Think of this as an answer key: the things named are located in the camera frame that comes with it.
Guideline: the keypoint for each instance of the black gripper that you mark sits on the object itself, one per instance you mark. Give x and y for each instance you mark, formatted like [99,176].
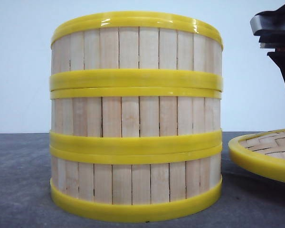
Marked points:
[269,26]

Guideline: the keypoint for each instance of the yellow woven steamer lid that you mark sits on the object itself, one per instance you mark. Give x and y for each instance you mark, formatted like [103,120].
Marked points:
[260,153]

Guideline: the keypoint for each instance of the steamer basket with one bun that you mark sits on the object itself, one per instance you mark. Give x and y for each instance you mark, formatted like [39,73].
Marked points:
[135,53]

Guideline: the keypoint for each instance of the lined steamer basket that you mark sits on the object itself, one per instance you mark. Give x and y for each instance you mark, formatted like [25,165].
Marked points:
[135,124]

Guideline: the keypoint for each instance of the steamer basket with three buns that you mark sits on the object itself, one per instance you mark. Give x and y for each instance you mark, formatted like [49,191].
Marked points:
[136,193]

